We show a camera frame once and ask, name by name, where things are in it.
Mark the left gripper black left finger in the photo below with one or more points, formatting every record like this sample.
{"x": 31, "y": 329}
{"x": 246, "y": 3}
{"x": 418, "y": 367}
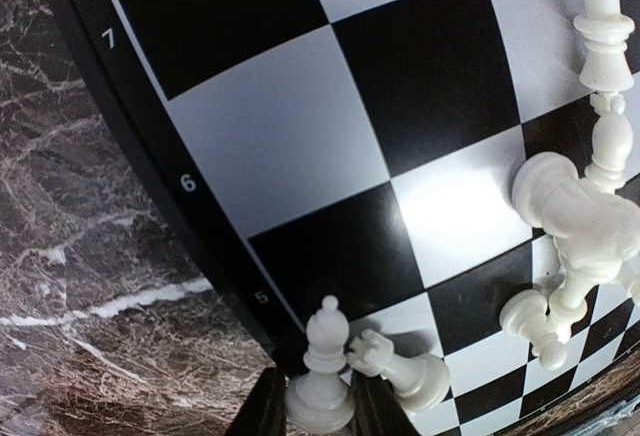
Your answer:
{"x": 263, "y": 412}

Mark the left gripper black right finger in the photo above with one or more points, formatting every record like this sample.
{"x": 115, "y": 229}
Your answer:
{"x": 377, "y": 412}

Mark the white chess rook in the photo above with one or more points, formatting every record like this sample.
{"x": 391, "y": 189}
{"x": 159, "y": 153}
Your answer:
{"x": 418, "y": 382}

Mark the white chess queen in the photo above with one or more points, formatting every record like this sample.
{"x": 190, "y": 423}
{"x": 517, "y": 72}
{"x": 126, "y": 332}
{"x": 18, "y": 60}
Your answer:
{"x": 544, "y": 315}

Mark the white chess knight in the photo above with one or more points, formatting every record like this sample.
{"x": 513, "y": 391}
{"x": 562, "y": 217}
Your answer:
{"x": 594, "y": 232}

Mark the black and white chessboard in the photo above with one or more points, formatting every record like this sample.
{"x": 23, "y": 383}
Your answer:
{"x": 363, "y": 149}

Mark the white chess king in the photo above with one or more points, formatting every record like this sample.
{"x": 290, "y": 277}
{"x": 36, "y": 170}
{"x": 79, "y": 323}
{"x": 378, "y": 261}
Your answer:
{"x": 605, "y": 30}

